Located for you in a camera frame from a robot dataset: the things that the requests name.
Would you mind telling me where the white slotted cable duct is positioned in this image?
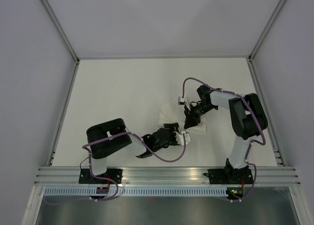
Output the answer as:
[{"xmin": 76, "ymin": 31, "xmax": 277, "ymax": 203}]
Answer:
[{"xmin": 45, "ymin": 186, "xmax": 227, "ymax": 197}]

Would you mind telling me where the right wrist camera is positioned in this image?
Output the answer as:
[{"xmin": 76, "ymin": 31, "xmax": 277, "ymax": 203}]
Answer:
[{"xmin": 178, "ymin": 96, "xmax": 187, "ymax": 105}]

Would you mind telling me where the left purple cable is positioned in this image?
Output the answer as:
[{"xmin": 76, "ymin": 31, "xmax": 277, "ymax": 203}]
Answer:
[{"xmin": 43, "ymin": 130, "xmax": 187, "ymax": 206}]

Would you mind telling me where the aluminium mounting rail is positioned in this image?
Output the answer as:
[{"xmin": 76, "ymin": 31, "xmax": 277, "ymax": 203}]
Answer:
[{"xmin": 33, "ymin": 167, "xmax": 301, "ymax": 187}]

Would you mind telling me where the white cloth napkin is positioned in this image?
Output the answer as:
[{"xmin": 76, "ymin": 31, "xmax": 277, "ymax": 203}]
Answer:
[{"xmin": 158, "ymin": 94, "xmax": 208, "ymax": 134}]

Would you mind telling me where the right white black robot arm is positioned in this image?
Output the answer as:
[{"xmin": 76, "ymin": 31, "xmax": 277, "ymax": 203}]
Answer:
[{"xmin": 179, "ymin": 85, "xmax": 268, "ymax": 183}]

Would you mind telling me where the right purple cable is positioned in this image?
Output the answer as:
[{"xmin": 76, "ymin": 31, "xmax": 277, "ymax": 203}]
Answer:
[{"xmin": 182, "ymin": 77, "xmax": 267, "ymax": 147}]

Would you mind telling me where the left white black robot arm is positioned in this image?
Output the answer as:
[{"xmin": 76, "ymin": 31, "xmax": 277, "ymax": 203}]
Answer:
[{"xmin": 82, "ymin": 118, "xmax": 190, "ymax": 184}]

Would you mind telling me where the right aluminium frame post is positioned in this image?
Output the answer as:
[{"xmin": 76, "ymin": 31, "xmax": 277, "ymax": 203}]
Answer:
[{"xmin": 248, "ymin": 0, "xmax": 288, "ymax": 62}]

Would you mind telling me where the left aluminium frame post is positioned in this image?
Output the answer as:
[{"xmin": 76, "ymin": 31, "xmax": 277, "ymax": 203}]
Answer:
[{"xmin": 39, "ymin": 0, "xmax": 79, "ymax": 63}]

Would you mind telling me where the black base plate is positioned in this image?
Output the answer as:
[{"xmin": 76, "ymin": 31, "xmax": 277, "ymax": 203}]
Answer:
[
  {"xmin": 203, "ymin": 167, "xmax": 253, "ymax": 185},
  {"xmin": 78, "ymin": 169, "xmax": 123, "ymax": 185}
]

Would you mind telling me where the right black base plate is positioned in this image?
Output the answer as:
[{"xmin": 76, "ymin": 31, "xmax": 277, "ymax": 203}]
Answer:
[{"xmin": 203, "ymin": 167, "xmax": 253, "ymax": 185}]

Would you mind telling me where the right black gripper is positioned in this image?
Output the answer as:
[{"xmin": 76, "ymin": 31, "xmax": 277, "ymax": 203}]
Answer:
[{"xmin": 184, "ymin": 103, "xmax": 216, "ymax": 130}]

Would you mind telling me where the purple cable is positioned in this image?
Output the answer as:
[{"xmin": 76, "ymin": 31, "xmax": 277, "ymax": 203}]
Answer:
[
  {"xmin": 43, "ymin": 130, "xmax": 187, "ymax": 206},
  {"xmin": 182, "ymin": 77, "xmax": 267, "ymax": 147}
]

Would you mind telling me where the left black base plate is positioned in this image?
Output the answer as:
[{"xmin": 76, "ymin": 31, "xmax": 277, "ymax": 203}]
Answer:
[{"xmin": 78, "ymin": 169, "xmax": 123, "ymax": 185}]

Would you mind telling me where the aluminium frame post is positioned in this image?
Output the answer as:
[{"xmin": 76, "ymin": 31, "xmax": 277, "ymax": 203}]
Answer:
[
  {"xmin": 248, "ymin": 0, "xmax": 288, "ymax": 62},
  {"xmin": 39, "ymin": 0, "xmax": 79, "ymax": 63}
]

